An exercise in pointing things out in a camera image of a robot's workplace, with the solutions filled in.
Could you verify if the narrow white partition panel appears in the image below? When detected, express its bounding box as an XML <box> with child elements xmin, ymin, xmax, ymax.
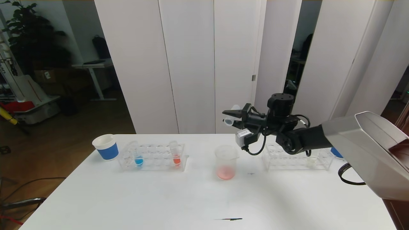
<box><xmin>251</xmin><ymin>0</ymin><xmax>302</xmax><ymax>134</ymax></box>

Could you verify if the yellow handled tool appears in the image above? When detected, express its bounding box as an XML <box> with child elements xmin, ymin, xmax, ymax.
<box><xmin>0</xmin><ymin>106</ymin><xmax>19</xmax><ymax>126</ymax></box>

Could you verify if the cardboard box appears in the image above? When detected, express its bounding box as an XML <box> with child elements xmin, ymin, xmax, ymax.
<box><xmin>35</xmin><ymin>70</ymin><xmax>65</xmax><ymax>85</ymax></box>

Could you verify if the metal chair leg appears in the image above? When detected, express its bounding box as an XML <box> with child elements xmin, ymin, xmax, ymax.
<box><xmin>0</xmin><ymin>198</ymin><xmax>47</xmax><ymax>210</ymax></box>

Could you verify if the black right arm cable loop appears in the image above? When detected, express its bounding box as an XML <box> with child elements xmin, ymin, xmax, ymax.
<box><xmin>338</xmin><ymin>163</ymin><xmax>366</xmax><ymax>186</ymax></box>

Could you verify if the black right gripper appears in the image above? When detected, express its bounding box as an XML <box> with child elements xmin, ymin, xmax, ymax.
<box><xmin>222</xmin><ymin>103</ymin><xmax>266</xmax><ymax>129</ymax></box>

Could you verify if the test tube with red pigment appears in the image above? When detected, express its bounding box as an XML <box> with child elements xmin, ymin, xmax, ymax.
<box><xmin>224</xmin><ymin>105</ymin><xmax>241</xmax><ymax>126</ymax></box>
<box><xmin>169</xmin><ymin>141</ymin><xmax>182</xmax><ymax>167</ymax></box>

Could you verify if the test tube with blue pigment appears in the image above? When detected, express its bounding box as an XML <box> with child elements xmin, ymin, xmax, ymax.
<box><xmin>129</xmin><ymin>142</ymin><xmax>145</xmax><ymax>167</ymax></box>

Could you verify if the red floor cable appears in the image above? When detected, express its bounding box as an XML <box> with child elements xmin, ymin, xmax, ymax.
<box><xmin>0</xmin><ymin>215</ymin><xmax>25</xmax><ymax>226</ymax></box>

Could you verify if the black backpack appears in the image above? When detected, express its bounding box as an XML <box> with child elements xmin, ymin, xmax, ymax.
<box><xmin>92</xmin><ymin>36</ymin><xmax>112</xmax><ymax>60</ymax></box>

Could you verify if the white machine with base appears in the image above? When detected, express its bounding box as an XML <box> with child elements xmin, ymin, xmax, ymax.
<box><xmin>0</xmin><ymin>30</ymin><xmax>61</xmax><ymax>125</ymax></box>

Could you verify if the test tube with pale yellow pigment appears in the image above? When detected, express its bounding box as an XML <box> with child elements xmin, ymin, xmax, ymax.
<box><xmin>306</xmin><ymin>153</ymin><xmax>321</xmax><ymax>168</ymax></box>

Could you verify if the clear plastic beaker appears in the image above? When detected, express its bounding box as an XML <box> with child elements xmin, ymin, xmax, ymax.
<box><xmin>215</xmin><ymin>145</ymin><xmax>240</xmax><ymax>181</ymax></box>

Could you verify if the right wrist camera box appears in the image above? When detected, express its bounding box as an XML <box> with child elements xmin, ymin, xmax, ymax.
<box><xmin>235</xmin><ymin>129</ymin><xmax>253</xmax><ymax>148</ymax></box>

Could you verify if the clear acrylic test tube rack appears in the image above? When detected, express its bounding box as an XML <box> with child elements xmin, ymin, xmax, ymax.
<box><xmin>262</xmin><ymin>143</ymin><xmax>334</xmax><ymax>171</ymax></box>
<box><xmin>118</xmin><ymin>143</ymin><xmax>189</xmax><ymax>172</ymax></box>

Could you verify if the black floor cable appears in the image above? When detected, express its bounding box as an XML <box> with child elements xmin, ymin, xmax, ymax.
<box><xmin>0</xmin><ymin>178</ymin><xmax>66</xmax><ymax>205</ymax></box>

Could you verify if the white office desk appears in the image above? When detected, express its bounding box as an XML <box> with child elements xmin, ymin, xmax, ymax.
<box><xmin>72</xmin><ymin>60</ymin><xmax>117</xmax><ymax>102</ymax></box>

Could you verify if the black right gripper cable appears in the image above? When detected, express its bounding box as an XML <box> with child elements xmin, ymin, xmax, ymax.
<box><xmin>243</xmin><ymin>126</ymin><xmax>268</xmax><ymax>156</ymax></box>

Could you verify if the dark green potted plant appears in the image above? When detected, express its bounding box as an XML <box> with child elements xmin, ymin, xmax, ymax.
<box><xmin>2</xmin><ymin>0</ymin><xmax>73</xmax><ymax>80</ymax></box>

